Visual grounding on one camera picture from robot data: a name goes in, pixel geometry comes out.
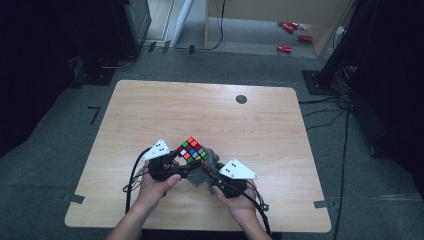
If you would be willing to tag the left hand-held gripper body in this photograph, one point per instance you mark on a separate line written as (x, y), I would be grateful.
(160, 168)

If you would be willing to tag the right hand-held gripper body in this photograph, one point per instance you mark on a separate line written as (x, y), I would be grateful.
(235, 185)

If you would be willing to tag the multicoloured puzzle cube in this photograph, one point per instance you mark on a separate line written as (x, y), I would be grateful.
(192, 150)

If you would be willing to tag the person's right hand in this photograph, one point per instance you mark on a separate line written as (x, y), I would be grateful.
(241, 208)

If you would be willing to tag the person's left hand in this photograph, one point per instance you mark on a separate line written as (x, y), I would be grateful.
(153, 193)

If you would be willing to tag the person's dark clothing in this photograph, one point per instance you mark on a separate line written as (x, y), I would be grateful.
(200, 235)

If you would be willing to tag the round black table grommet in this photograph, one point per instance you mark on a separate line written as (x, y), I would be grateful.
(241, 99)

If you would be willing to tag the black angled floor tape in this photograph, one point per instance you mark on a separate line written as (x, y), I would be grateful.
(95, 114)

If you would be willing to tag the grey tape piece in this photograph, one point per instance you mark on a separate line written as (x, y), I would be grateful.
(320, 204)
(76, 198)

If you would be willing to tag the black floor plate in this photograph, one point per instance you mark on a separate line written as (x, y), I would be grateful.
(95, 76)

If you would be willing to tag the black cabinet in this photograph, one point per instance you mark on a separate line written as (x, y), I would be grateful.
(131, 30)

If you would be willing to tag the red can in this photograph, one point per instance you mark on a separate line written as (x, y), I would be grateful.
(295, 25)
(284, 49)
(288, 28)
(304, 38)

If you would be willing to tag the white panel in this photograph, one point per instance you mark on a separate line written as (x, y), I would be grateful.
(181, 18)

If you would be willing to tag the black curtain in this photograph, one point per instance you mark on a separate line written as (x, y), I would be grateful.
(40, 66)
(393, 83)

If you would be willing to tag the black stand with base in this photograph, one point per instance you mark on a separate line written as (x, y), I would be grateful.
(336, 56)

